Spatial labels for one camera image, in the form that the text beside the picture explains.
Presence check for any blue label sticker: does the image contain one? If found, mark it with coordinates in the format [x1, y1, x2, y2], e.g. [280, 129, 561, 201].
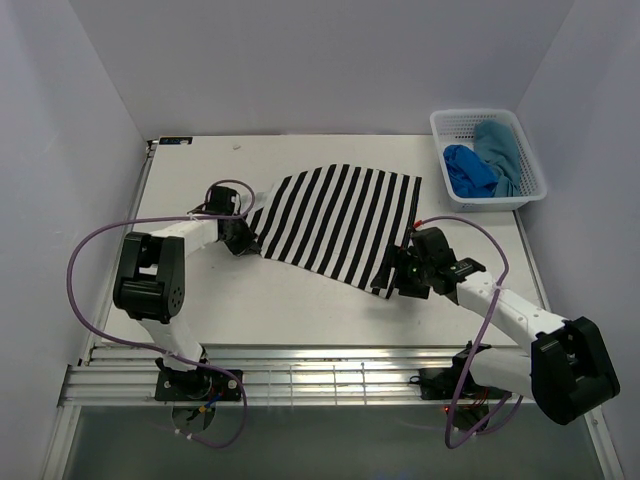
[158, 136, 193, 145]

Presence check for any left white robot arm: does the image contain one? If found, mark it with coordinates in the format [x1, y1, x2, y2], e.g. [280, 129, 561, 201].
[113, 184, 260, 400]

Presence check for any aluminium rail frame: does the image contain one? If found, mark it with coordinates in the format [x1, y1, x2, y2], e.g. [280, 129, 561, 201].
[58, 344, 596, 409]

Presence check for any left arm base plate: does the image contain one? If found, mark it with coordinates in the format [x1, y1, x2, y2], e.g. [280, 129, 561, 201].
[153, 370, 243, 403]

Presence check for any teal tank top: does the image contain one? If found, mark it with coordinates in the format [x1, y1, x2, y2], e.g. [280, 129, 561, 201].
[474, 120, 521, 197]

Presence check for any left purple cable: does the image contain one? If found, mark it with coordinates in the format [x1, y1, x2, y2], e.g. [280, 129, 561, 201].
[67, 179, 259, 449]

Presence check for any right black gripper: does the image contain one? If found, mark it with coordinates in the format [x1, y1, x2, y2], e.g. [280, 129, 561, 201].
[370, 244, 433, 300]

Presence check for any white plastic basket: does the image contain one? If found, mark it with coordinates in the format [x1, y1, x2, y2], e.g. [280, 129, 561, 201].
[430, 108, 547, 212]

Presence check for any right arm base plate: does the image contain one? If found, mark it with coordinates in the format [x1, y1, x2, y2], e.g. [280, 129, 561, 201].
[409, 368, 504, 401]

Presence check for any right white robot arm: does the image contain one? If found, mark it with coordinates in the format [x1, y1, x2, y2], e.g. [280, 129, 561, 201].
[371, 227, 620, 425]

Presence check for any blue tank top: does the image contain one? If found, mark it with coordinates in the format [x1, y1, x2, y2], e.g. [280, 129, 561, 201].
[443, 145, 498, 198]

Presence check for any black white striped tank top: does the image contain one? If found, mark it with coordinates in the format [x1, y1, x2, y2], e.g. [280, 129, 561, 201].
[247, 164, 422, 299]

